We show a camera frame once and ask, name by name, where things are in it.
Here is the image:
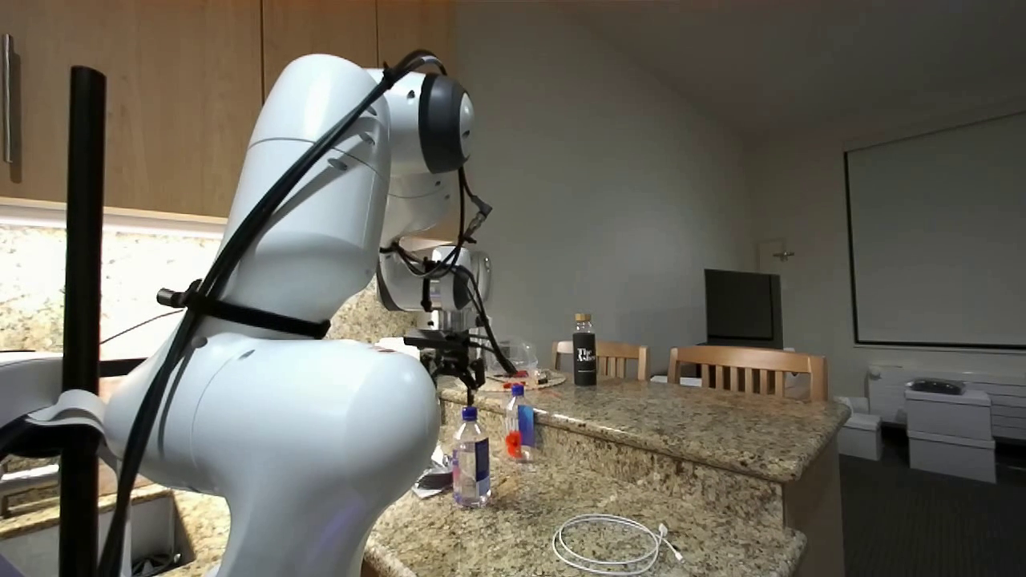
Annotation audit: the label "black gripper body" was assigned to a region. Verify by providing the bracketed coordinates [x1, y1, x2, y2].
[424, 332, 483, 378]

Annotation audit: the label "clear blue-cap water bottle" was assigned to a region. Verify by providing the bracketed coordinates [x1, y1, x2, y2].
[451, 409, 492, 510]

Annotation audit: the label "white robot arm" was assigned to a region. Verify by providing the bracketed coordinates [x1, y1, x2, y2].
[2, 53, 470, 577]

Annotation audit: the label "Fiji bottle with red label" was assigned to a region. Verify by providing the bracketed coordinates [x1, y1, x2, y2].
[503, 386, 537, 463]

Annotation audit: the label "dark glass bottle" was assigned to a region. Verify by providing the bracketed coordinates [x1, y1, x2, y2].
[570, 315, 595, 386]

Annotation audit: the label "wooden chair left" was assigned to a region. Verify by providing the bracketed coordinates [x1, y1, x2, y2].
[552, 340, 652, 383]

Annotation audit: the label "wooden chair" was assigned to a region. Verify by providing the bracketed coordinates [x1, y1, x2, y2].
[552, 340, 652, 383]
[667, 347, 828, 401]

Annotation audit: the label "wooden chair right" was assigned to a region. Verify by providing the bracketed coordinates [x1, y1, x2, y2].
[667, 347, 828, 401]

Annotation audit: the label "black monitor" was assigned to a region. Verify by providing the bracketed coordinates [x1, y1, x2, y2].
[704, 271, 781, 350]

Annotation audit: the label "wooden upper cabinets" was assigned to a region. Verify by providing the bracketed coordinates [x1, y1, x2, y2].
[0, 0, 455, 216]

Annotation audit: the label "white storage box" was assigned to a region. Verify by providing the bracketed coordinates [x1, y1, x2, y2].
[838, 397, 881, 463]

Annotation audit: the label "black vertical pole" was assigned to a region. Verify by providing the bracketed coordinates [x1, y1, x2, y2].
[57, 64, 106, 577]

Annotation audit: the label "white projector screen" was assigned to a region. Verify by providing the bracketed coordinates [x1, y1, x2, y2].
[844, 113, 1026, 350]

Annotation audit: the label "white printer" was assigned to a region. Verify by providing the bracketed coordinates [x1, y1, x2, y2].
[904, 383, 997, 486]

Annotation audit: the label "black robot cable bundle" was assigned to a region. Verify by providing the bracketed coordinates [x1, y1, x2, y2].
[92, 45, 523, 577]

